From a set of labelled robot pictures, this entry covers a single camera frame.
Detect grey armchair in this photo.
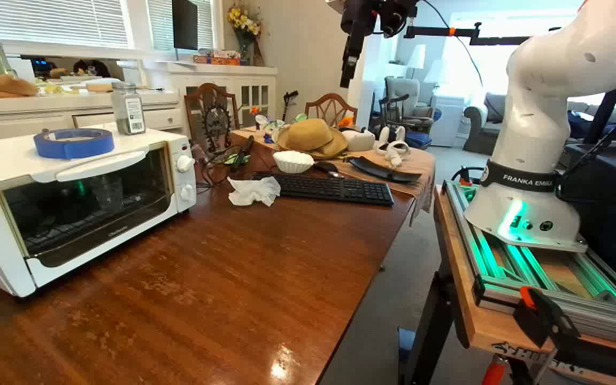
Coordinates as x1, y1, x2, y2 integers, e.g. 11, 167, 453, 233
462, 93, 510, 156

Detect black computer keyboard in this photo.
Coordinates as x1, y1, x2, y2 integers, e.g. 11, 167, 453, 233
267, 171, 396, 211

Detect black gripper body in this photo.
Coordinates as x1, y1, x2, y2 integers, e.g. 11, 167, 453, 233
338, 0, 382, 48

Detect flat black case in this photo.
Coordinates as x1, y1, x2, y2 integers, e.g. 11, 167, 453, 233
349, 155, 424, 187

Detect blue tape roll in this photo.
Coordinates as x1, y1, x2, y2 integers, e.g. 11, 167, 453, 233
32, 127, 118, 160

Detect crumpled white tissue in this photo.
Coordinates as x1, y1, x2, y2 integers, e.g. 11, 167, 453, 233
225, 175, 282, 211

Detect white fluted bowl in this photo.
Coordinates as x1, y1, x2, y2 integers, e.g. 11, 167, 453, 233
271, 150, 317, 177

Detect clear glass jar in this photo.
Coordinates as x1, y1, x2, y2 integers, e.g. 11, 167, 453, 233
109, 82, 148, 138

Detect white cabinet with glass doors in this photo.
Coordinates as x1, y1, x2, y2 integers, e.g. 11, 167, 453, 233
165, 63, 281, 131

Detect black monitor screen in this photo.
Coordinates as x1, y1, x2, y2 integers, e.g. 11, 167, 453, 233
172, 0, 201, 51

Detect workbench with aluminium rails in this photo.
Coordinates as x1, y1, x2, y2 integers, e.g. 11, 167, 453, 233
401, 177, 616, 385

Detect yellow flowers in vase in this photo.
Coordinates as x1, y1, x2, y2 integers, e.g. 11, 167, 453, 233
225, 2, 265, 68

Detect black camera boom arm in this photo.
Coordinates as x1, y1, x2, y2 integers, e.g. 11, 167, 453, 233
403, 20, 539, 48

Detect ornate dark wooden chair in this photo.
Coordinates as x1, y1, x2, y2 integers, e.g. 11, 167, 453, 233
181, 82, 241, 156

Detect brown wooden chair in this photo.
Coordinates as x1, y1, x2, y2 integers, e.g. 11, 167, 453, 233
303, 90, 359, 134

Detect white handheld controllers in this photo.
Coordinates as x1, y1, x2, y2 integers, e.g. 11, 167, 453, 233
375, 124, 415, 171

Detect brown stuffed toy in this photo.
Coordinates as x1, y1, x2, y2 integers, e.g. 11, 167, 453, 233
277, 115, 351, 160

